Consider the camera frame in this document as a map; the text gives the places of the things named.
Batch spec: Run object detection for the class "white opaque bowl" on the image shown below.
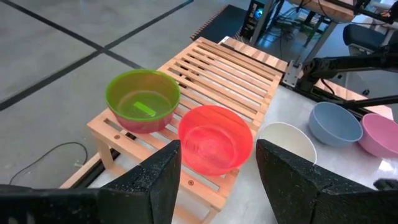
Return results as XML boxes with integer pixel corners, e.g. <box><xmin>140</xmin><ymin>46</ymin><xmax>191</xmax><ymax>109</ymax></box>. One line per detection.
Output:
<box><xmin>257</xmin><ymin>121</ymin><xmax>318</xmax><ymax>166</ymax></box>

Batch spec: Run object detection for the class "pink opaque bowl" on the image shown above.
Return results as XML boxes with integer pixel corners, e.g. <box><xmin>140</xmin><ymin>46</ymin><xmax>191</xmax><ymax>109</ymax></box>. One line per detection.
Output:
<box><xmin>358</xmin><ymin>113</ymin><xmax>398</xmax><ymax>159</ymax></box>

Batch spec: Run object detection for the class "wooden slatted shelf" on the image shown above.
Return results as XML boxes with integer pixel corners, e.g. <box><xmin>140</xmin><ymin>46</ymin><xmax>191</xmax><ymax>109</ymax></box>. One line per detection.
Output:
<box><xmin>86</xmin><ymin>36</ymin><xmax>283</xmax><ymax>224</ymax></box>

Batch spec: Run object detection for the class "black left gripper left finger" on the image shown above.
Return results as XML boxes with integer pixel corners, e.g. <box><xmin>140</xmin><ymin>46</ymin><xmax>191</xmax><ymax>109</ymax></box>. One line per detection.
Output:
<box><xmin>0</xmin><ymin>139</ymin><xmax>182</xmax><ymax>224</ymax></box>

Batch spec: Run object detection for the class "wooden desk with metal legs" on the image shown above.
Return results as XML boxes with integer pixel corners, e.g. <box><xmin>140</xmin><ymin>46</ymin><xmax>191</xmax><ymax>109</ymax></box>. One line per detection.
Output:
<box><xmin>248</xmin><ymin>0</ymin><xmax>398</xmax><ymax>63</ymax></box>

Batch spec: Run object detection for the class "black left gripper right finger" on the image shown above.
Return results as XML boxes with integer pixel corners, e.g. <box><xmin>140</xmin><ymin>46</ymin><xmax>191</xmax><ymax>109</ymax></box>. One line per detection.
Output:
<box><xmin>256</xmin><ymin>138</ymin><xmax>398</xmax><ymax>224</ymax></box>

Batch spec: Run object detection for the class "dark office chair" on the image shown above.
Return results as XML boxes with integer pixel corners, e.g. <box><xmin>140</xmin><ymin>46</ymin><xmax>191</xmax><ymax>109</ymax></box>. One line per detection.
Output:
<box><xmin>343</xmin><ymin>24</ymin><xmax>398</xmax><ymax>57</ymax></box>

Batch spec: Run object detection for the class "blue opaque bowl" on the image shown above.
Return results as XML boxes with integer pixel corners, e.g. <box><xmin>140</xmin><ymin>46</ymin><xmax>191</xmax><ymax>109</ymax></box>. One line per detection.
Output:
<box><xmin>308</xmin><ymin>101</ymin><xmax>364</xmax><ymax>148</ymax></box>

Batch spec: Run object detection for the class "black floor cable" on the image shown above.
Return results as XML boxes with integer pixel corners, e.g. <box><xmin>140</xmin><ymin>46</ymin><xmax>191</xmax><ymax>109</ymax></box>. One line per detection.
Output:
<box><xmin>9</xmin><ymin>141</ymin><xmax>89</xmax><ymax>185</ymax></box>

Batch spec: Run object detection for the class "black computer tower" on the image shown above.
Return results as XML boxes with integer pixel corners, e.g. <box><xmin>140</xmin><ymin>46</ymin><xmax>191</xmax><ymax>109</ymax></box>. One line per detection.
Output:
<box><xmin>239</xmin><ymin>0</ymin><xmax>266</xmax><ymax>40</ymax></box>

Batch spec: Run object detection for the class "green translucent plastic bowl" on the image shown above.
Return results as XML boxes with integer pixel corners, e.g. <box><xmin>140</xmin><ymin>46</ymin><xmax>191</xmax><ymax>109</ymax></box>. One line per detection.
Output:
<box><xmin>104</xmin><ymin>68</ymin><xmax>182</xmax><ymax>125</ymax></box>

